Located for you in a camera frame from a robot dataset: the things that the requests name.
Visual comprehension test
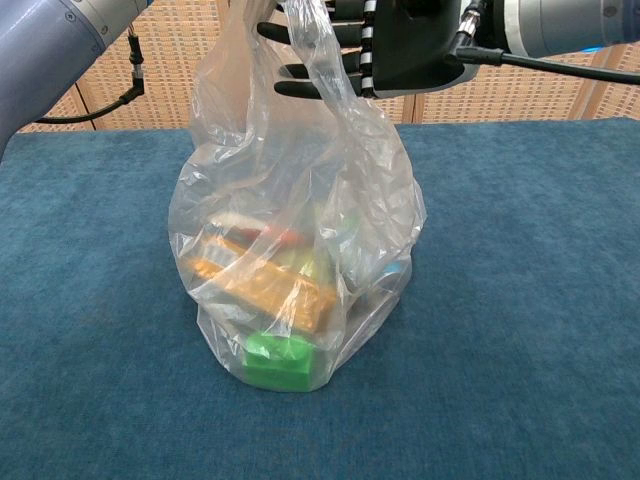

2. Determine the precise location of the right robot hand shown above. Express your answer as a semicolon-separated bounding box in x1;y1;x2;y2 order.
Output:
257;0;489;100

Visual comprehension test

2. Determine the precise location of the clear plastic shopping bag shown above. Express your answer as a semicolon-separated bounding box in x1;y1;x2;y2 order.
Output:
166;0;429;394

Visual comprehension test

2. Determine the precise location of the woven rattan folding screen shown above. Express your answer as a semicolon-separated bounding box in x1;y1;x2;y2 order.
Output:
19;0;640;134

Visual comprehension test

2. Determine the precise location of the small orange red item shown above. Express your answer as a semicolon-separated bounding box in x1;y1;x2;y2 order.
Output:
259;224;302;245

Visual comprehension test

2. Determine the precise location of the pale green item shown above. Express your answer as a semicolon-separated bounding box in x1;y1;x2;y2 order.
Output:
294;249;327;282

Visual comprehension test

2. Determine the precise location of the blue carpet table cover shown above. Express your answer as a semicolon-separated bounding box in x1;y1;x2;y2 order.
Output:
0;117;640;480

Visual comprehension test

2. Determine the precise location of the golden snack box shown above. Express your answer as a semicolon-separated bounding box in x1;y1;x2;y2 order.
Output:
187;237;342;334

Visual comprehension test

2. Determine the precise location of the green toy building block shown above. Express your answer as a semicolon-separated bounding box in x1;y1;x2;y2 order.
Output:
242;332;315;392

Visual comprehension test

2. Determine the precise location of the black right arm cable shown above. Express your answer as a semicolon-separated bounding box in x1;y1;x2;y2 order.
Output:
443;0;640;85

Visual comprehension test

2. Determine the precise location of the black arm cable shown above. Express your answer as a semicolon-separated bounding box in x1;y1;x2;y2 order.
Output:
32;22;147;125
443;0;640;85

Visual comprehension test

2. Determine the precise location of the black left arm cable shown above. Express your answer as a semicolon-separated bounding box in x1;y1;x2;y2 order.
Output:
32;22;147;125

